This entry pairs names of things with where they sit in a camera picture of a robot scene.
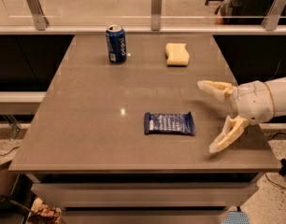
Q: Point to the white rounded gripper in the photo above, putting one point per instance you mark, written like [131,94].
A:
[252,103]

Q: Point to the blue rxbar blueberry wrapper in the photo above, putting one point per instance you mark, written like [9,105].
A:
[169,124]

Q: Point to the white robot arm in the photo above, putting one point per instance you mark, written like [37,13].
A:
[278,90]

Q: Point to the yellow sponge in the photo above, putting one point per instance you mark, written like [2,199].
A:
[177,54]

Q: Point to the seated person in background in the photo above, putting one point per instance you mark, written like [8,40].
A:
[242,11]

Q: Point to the blue perforated mat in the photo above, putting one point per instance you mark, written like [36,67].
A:
[236,218]

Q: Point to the blue pepsi soda can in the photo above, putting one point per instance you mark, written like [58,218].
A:
[116,44]

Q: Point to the glass barrier panel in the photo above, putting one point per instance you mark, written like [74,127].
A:
[89,16]

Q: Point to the brown snack pile on floor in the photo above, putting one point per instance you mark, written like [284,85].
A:
[43,214]

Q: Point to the right metal glass bracket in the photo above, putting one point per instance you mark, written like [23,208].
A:
[271,20]

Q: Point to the metal glass bracket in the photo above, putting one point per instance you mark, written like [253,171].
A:
[271,20]
[41,23]
[156,14]

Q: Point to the middle metal glass bracket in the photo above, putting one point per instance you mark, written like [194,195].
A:
[156,14]

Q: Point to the left metal glass bracket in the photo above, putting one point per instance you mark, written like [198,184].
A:
[41,23]

